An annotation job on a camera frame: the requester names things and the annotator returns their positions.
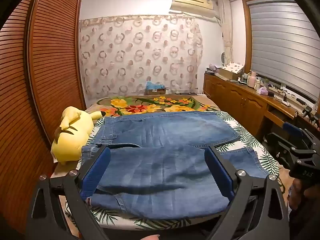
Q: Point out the wooden cabinet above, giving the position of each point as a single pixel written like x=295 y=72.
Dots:
x=240 y=102

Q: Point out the person's left hand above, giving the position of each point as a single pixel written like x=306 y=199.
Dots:
x=150 y=237

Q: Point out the blue denim pants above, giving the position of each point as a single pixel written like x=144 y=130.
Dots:
x=162 y=170

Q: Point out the yellow plush toy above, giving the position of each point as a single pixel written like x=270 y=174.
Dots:
x=70 y=135

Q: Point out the person's right hand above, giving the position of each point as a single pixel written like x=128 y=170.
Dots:
x=296 y=192

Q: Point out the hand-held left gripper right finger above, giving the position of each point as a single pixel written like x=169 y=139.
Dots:
x=220 y=172

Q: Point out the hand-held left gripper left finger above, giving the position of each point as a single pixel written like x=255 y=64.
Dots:
x=96 y=172

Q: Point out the polka dot box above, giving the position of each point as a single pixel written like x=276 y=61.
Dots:
x=232 y=68

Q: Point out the grey window blind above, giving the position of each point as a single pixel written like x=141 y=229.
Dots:
x=285 y=45

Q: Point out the beige lace curtain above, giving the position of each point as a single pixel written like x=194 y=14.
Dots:
x=226 y=30

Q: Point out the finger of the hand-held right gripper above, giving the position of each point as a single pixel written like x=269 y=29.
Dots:
x=293 y=129
x=280 y=142

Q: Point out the small white fan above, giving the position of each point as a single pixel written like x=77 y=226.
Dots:
x=224 y=59

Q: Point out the leaf print blanket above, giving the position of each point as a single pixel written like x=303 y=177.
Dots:
x=247 y=132

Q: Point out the pink bottle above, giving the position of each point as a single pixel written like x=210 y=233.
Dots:
x=251 y=79

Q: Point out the purple tissue pack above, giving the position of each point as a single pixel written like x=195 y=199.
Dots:
x=263 y=90

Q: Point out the white power strip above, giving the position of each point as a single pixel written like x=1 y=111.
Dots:
x=287 y=96

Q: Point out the white air conditioner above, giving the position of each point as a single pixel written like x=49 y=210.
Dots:
x=192 y=3

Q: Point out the cardboard box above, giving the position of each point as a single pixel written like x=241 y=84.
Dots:
x=155 y=91

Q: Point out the brown louvred wardrobe door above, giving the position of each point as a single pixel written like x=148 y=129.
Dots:
x=55 y=55
x=15 y=130

